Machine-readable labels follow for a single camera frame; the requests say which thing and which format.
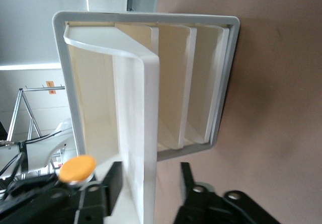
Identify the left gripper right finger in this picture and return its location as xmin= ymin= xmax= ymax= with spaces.
xmin=180 ymin=162 xmax=197 ymax=206

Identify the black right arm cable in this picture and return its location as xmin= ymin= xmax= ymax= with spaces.
xmin=0 ymin=130 xmax=62 ymax=184

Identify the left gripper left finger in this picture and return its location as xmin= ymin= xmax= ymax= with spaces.
xmin=103 ymin=161 xmax=124 ymax=216

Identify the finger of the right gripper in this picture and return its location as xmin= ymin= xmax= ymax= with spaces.
xmin=9 ymin=175 xmax=66 ymax=197

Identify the yellow push button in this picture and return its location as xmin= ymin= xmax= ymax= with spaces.
xmin=58 ymin=155 xmax=98 ymax=186

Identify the brown table cover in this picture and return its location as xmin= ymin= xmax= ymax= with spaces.
xmin=150 ymin=0 xmax=322 ymax=224

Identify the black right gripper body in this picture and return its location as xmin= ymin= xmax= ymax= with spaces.
xmin=0 ymin=188 xmax=79 ymax=224

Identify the silver metal rack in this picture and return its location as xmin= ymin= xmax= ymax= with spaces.
xmin=6 ymin=84 xmax=66 ymax=144

